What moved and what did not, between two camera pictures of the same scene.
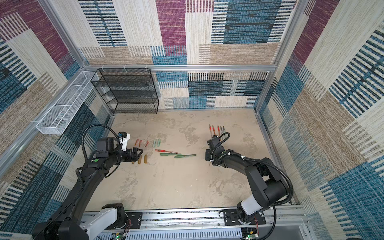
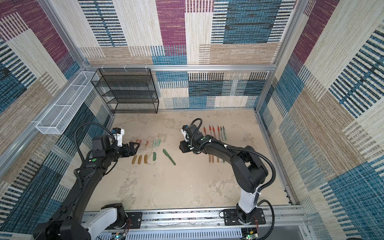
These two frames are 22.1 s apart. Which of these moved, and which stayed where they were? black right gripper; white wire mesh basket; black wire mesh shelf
Moved: black right gripper
Stayed: black wire mesh shelf; white wire mesh basket
